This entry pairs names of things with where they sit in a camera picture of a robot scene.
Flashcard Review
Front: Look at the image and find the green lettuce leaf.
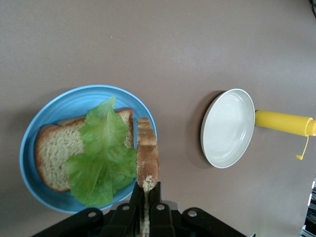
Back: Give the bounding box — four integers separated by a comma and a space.
64, 96, 138, 207

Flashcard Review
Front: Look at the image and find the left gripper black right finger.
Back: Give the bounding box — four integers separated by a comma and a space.
149, 182, 256, 237

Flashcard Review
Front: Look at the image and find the beige round plate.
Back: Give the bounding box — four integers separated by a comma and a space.
200, 88, 256, 169

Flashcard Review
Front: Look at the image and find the blue round plate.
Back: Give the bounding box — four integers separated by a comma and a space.
19, 84, 158, 214

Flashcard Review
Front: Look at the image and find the brown bread slice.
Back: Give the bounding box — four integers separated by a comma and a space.
34, 108, 135, 194
136, 117, 160, 237

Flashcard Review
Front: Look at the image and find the perforated aluminium frame rail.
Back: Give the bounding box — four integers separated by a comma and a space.
301, 174, 316, 237

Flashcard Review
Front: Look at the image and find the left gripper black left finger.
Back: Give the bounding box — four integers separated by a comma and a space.
32, 184, 145, 237

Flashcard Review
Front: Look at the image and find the yellow mustard squeeze bottle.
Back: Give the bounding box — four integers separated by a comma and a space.
254, 109, 316, 161

